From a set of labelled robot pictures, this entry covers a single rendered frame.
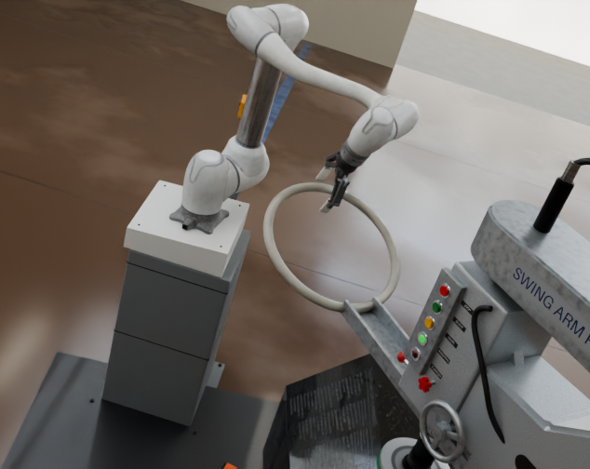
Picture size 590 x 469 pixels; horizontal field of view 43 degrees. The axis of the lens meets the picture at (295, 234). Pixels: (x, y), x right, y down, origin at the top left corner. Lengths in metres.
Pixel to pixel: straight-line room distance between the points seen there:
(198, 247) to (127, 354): 0.62
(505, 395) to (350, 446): 0.74
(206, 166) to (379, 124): 0.76
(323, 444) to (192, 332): 0.81
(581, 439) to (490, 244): 0.45
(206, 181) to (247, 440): 1.18
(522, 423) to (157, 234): 1.55
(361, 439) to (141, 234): 1.10
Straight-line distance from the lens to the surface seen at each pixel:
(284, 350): 3.84
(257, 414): 3.45
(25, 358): 3.53
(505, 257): 1.71
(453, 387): 1.88
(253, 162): 2.88
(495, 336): 1.76
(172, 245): 2.79
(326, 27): 8.63
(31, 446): 3.17
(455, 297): 1.81
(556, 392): 1.84
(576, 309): 1.60
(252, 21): 2.54
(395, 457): 2.22
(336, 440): 2.42
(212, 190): 2.78
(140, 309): 2.99
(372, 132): 2.28
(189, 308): 2.92
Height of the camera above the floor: 2.42
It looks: 30 degrees down
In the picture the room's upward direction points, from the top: 18 degrees clockwise
